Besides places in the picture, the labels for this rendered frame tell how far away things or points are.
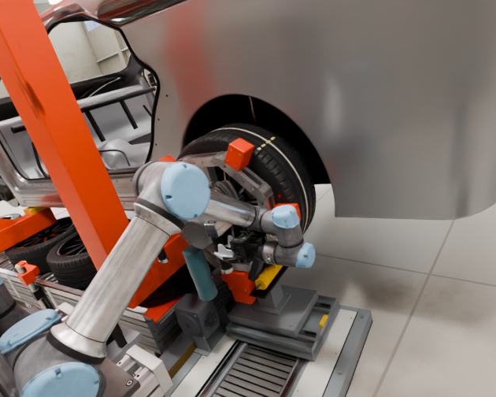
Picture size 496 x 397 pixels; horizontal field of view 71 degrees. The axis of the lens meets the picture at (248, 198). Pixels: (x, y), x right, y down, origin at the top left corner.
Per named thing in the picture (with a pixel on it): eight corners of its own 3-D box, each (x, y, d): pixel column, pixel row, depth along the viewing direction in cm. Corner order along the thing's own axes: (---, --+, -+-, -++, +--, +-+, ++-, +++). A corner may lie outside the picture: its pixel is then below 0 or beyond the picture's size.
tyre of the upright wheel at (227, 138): (194, 206, 202) (294, 265, 181) (166, 227, 184) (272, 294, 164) (209, 98, 162) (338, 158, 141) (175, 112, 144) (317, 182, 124)
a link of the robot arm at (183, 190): (56, 395, 72) (190, 179, 87) (75, 441, 61) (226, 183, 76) (-4, 383, 65) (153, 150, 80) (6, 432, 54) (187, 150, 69)
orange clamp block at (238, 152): (249, 165, 136) (255, 145, 130) (238, 172, 130) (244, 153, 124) (234, 156, 138) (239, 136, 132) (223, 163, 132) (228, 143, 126)
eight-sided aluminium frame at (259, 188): (293, 268, 147) (261, 146, 127) (286, 278, 142) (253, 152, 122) (198, 257, 178) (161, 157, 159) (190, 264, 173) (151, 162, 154)
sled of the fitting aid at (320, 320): (340, 310, 187) (337, 295, 184) (315, 363, 161) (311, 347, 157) (261, 295, 216) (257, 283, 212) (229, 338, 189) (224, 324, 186)
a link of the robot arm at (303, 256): (313, 235, 104) (319, 259, 107) (281, 233, 110) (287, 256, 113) (302, 250, 98) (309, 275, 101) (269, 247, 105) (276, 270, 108)
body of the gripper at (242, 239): (239, 230, 120) (269, 231, 113) (246, 251, 123) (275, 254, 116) (227, 242, 114) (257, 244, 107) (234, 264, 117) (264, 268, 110)
